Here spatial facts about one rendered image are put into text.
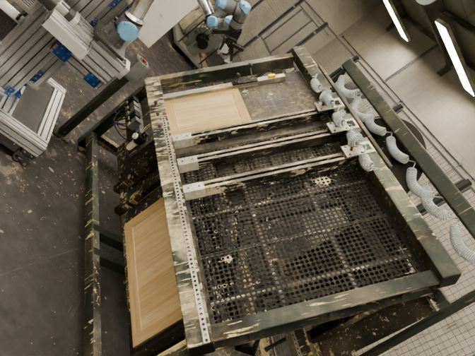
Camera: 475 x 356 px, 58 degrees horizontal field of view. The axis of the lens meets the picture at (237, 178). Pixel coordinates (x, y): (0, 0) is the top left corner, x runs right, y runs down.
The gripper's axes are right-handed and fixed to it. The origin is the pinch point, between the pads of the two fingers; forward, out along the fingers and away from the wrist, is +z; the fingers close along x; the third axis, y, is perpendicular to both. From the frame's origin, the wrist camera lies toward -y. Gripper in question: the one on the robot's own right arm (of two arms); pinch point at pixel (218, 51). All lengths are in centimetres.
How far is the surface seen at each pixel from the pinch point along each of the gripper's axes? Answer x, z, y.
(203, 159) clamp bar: -48, 44, 18
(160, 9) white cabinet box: 372, 190, -67
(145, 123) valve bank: -9, 71, -23
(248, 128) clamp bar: -15, 33, 40
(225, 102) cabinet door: 19, 45, 23
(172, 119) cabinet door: -3, 63, -8
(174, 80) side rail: 45, 65, -15
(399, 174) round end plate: -19, 12, 148
